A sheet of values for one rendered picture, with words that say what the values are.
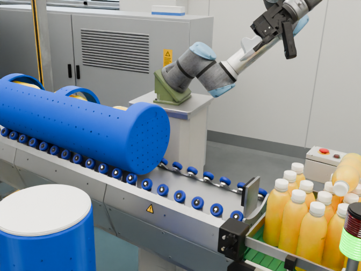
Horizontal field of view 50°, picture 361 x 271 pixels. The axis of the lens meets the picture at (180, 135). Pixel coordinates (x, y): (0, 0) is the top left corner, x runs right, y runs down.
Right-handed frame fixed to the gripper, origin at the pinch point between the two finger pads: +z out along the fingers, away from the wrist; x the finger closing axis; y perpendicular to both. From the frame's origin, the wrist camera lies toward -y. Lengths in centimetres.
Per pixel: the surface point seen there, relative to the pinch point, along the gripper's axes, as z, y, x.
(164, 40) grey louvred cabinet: 10, 51, -172
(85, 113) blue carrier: 57, 24, -25
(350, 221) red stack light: 12, -38, 51
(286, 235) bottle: 25, -47, 14
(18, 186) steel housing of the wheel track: 121, 26, -71
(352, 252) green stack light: 16, -43, 50
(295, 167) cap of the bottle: 9.2, -38.1, -2.5
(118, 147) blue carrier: 53, 5, -15
